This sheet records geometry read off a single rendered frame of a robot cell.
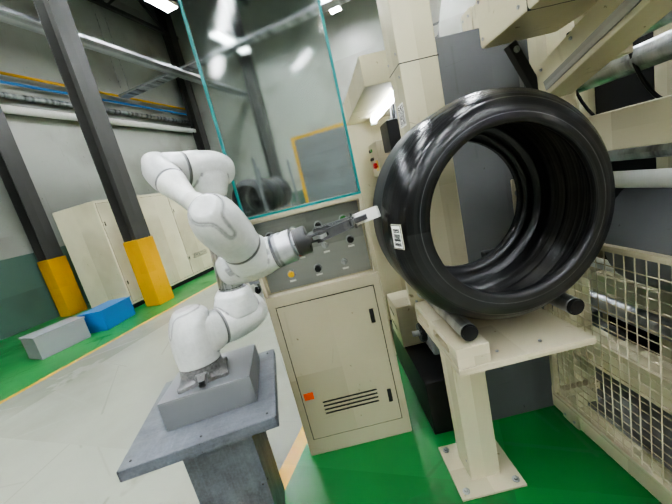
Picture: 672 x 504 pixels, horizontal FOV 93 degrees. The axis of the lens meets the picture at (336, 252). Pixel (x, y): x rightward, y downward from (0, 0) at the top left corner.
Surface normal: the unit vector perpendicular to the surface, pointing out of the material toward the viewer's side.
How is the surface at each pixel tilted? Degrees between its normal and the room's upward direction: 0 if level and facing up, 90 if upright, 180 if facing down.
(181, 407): 90
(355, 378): 90
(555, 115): 81
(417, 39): 90
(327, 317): 90
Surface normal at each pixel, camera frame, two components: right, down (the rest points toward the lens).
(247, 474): 0.21, 0.16
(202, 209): -0.10, -0.40
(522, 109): 0.05, 0.01
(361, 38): -0.29, 0.27
